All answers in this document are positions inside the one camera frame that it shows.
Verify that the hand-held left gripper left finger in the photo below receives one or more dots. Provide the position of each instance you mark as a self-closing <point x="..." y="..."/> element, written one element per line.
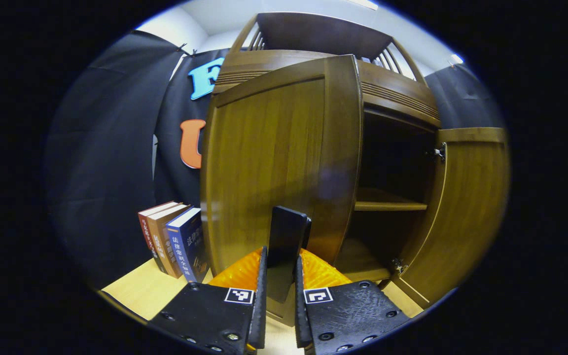
<point x="260" y="315"/>

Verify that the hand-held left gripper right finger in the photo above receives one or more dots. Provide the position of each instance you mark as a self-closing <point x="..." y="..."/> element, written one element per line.
<point x="299" y="315"/>

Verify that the wooden cabinet door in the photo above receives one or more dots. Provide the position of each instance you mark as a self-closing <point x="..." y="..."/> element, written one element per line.
<point x="471" y="212"/>
<point x="264" y="158"/>

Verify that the wooden double-door shoe cabinet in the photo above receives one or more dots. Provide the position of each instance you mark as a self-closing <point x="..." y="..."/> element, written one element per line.
<point x="313" y="34"/>

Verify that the blue book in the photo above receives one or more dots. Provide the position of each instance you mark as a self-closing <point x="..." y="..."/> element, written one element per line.
<point x="188" y="246"/>

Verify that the brown book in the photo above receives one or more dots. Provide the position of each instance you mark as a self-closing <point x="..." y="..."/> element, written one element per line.
<point x="160" y="236"/>

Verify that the red book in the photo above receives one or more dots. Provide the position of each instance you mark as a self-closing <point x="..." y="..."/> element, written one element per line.
<point x="146" y="227"/>

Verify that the black backdrop cloth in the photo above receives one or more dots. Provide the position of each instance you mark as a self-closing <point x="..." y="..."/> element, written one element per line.
<point x="101" y="148"/>

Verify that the small ceiling light panel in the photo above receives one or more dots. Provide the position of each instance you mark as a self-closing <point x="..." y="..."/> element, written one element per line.
<point x="456" y="58"/>

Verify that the large ceiling light panel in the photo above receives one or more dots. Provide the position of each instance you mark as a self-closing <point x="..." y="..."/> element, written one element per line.
<point x="365" y="4"/>

